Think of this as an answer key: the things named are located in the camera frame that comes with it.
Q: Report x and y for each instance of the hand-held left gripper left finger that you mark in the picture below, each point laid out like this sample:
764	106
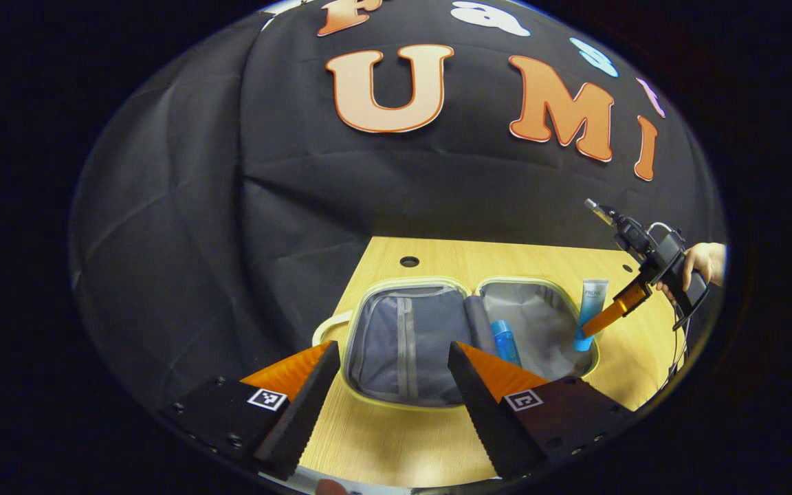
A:
300	412

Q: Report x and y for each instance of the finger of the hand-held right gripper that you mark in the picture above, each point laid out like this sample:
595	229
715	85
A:
619	306

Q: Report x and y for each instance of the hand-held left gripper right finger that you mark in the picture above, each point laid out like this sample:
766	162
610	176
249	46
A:
482	412

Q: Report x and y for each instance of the light blue tube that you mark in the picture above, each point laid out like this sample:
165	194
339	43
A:
593	295

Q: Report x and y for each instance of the blue round-capped bottle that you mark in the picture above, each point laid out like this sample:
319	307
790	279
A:
504	340

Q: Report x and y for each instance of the cream suitcase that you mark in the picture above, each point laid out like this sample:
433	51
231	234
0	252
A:
403	344

